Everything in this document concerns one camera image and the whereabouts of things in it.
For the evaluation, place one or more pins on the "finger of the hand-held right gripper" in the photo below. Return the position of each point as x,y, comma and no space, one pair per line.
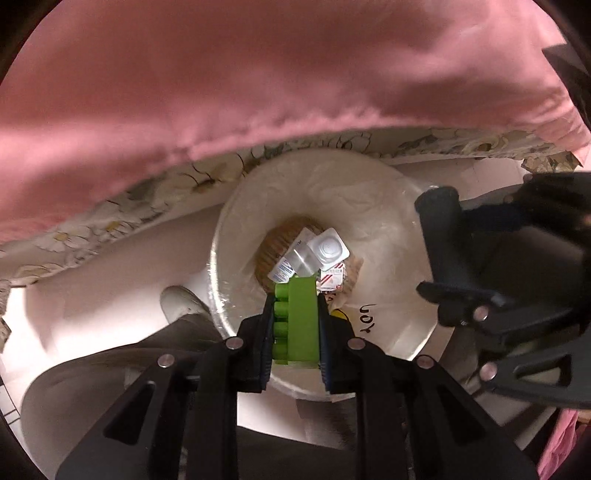
461,302
494,211

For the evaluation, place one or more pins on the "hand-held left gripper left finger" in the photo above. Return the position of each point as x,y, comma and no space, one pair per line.
266,332

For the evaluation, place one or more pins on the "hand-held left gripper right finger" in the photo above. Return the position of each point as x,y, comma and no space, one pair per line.
324,337

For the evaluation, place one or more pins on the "green toy block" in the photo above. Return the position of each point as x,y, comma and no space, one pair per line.
298,318

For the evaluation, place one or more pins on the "white blue yogurt cup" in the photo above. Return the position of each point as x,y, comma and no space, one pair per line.
328,249

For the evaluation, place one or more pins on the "white plastic-lined bowl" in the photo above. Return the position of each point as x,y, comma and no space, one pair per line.
378,221

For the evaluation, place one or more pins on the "red white packet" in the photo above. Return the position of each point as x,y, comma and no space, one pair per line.
333,277

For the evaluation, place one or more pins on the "person's grey trouser leg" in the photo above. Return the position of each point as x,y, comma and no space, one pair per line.
101,364

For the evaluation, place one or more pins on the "pink cloth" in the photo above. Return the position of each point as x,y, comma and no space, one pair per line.
561,447

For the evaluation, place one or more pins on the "cream floral mattress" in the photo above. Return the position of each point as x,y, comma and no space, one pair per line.
138,203

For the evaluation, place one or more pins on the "pink floral bed sheet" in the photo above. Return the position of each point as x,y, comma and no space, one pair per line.
231,83

